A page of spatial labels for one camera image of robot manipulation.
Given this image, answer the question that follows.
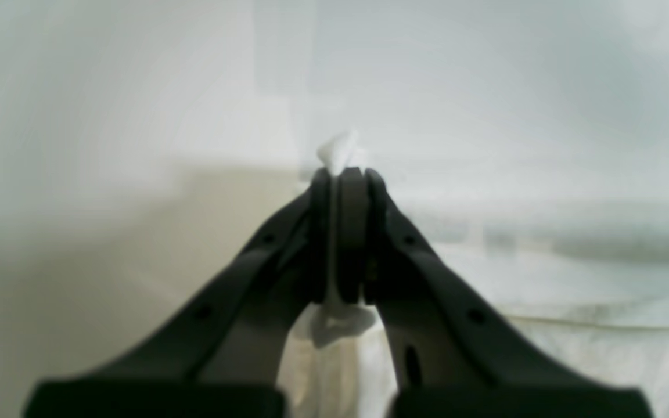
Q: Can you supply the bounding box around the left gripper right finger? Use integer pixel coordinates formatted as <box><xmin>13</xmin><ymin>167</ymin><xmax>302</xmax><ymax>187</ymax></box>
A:
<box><xmin>337</xmin><ymin>168</ymin><xmax>653</xmax><ymax>417</ymax></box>

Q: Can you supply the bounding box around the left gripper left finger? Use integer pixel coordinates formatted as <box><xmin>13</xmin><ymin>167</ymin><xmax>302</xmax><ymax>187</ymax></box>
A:
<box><xmin>24</xmin><ymin>169</ymin><xmax>332</xmax><ymax>417</ymax></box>

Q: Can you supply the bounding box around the white printed T-shirt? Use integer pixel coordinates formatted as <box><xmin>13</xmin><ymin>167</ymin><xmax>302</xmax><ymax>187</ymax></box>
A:
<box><xmin>294</xmin><ymin>129</ymin><xmax>669</xmax><ymax>417</ymax></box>

